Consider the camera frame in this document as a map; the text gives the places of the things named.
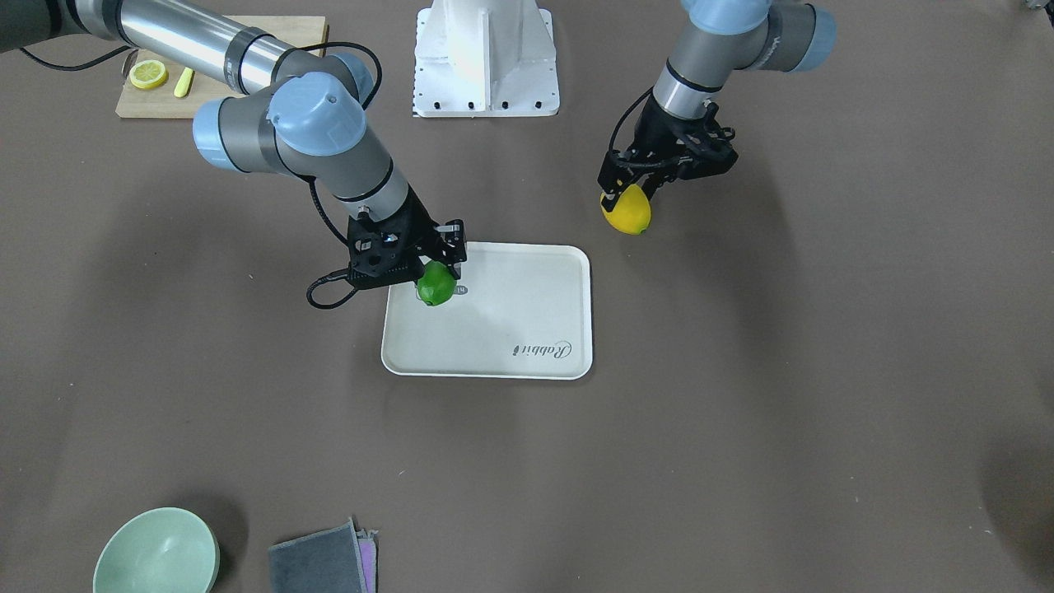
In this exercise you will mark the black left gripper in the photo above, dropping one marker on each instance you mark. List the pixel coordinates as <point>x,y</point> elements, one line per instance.
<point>661,132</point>

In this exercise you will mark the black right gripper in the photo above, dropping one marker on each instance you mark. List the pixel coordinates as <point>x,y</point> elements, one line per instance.
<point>422,228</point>

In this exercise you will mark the yellow lemon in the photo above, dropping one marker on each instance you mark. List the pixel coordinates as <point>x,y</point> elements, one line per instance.
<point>629,211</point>

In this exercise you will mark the green lime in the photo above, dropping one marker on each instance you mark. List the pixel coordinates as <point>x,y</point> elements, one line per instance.
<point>437,285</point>

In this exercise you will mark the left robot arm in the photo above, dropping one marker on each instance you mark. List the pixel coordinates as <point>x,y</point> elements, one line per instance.
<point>722,37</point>

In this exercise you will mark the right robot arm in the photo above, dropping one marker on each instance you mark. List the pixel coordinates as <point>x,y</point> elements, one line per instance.
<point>292,113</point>

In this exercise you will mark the cream rabbit tray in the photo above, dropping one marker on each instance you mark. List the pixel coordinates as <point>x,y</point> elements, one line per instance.
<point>520,311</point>

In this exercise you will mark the wooden cutting board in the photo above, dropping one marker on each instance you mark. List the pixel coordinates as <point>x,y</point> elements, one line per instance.
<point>162,102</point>

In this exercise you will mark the grey folded cloth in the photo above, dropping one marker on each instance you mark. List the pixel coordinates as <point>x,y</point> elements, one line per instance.
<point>343,559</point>

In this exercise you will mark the lemon half slice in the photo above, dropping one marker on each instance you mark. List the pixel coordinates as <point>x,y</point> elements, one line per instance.
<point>148,74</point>

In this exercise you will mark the mint green bowl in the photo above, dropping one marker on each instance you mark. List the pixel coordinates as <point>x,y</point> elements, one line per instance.
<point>160,550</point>

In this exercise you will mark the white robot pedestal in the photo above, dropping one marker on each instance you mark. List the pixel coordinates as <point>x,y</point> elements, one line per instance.
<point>485,59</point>

